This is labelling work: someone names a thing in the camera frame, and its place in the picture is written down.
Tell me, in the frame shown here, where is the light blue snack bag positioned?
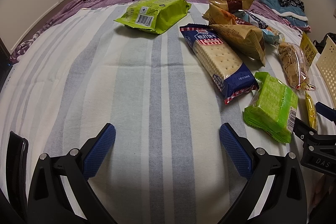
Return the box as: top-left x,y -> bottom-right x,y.
234,10 -> 285,46

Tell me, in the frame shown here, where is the striped white blue blanket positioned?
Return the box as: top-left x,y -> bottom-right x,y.
1,3 -> 302,223

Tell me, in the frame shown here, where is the yellow snack packet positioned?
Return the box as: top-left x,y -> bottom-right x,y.
300,32 -> 318,66

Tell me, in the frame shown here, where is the black plastic bag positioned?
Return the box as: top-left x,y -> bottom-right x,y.
313,32 -> 336,54

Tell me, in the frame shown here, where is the tan pastry snack bag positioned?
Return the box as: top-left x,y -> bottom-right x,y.
203,0 -> 254,25

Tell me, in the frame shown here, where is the blue folded clothes pile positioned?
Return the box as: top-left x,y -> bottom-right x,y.
257,0 -> 311,32

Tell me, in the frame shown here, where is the small clear yellow cake packet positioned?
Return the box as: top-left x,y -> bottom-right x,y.
305,92 -> 318,131

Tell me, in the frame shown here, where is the large green seaweed snack bag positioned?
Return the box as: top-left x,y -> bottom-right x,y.
115,0 -> 191,35

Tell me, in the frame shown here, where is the green wafer multipack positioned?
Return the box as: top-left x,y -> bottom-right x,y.
243,72 -> 298,144

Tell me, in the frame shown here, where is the clear bag of crackers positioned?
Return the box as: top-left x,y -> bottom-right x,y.
277,42 -> 315,91

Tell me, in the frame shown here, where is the cream perforated plastic basket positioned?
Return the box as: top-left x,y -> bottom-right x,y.
316,35 -> 336,107

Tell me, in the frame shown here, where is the blue soda cracker pack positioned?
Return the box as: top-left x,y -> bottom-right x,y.
179,23 -> 259,104

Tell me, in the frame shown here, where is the tan waffle snack bag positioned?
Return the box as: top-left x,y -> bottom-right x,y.
210,24 -> 266,66

